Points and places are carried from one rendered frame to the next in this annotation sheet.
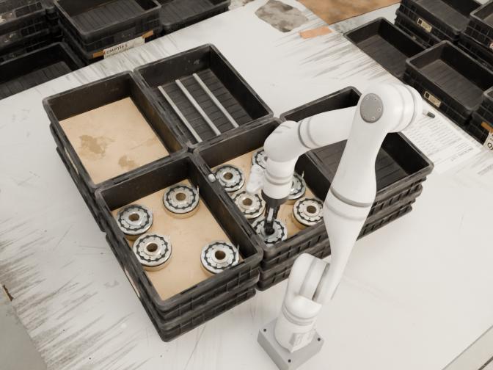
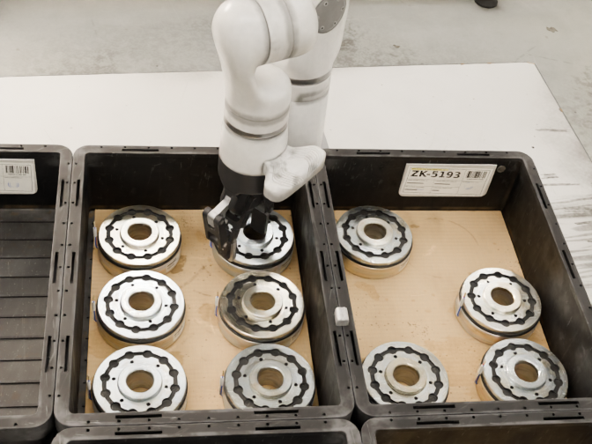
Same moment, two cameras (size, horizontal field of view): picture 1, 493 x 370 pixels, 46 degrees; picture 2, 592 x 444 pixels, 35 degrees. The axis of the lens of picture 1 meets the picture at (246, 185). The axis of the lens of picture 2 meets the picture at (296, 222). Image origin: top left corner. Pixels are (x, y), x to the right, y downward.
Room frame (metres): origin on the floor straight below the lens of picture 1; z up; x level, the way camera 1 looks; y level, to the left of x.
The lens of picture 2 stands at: (1.61, 0.29, 1.74)
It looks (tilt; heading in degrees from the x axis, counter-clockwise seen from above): 46 degrees down; 203
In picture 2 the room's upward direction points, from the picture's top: 10 degrees clockwise
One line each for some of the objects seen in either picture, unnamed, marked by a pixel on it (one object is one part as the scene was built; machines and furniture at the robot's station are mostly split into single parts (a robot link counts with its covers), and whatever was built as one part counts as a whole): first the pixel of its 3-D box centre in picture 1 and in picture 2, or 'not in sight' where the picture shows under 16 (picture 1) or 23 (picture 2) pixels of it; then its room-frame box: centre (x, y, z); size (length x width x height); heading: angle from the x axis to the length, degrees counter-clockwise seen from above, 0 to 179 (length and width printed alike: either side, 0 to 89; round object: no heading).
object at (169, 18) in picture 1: (183, 26); not in sight; (2.48, 0.42, 0.31); 0.40 x 0.30 x 0.34; 132
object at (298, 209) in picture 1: (311, 211); (139, 235); (0.98, -0.19, 0.86); 0.10 x 0.10 x 0.01
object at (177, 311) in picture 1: (177, 234); (443, 298); (0.85, 0.17, 0.87); 0.40 x 0.30 x 0.11; 37
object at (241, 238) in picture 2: (269, 230); (254, 233); (0.89, -0.08, 0.86); 0.05 x 0.05 x 0.01
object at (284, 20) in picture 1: (280, 14); not in sight; (2.12, -0.07, 0.71); 0.22 x 0.19 x 0.01; 42
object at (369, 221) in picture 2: (220, 255); (374, 232); (0.80, 0.05, 0.86); 0.05 x 0.05 x 0.01
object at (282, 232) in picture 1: (268, 231); (254, 235); (0.89, -0.08, 0.86); 0.10 x 0.10 x 0.01
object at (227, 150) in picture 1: (269, 191); (198, 300); (1.03, -0.07, 0.87); 0.40 x 0.30 x 0.11; 37
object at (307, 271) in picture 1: (307, 286); (305, 21); (0.65, -0.16, 1.01); 0.09 x 0.09 x 0.17; 69
